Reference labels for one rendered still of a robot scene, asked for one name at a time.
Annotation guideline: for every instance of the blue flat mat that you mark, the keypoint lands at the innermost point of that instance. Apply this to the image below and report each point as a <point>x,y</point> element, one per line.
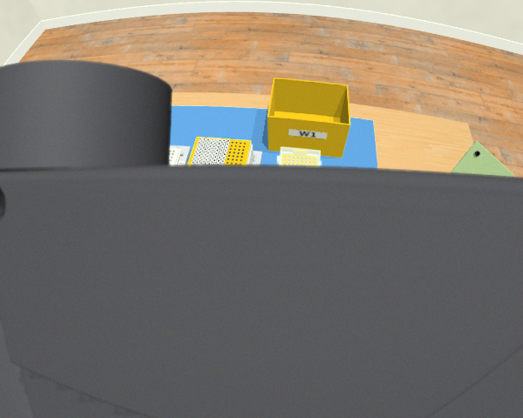
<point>189,122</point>

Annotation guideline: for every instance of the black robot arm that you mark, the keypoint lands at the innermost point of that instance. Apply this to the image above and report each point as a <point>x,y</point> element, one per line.
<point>239,291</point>

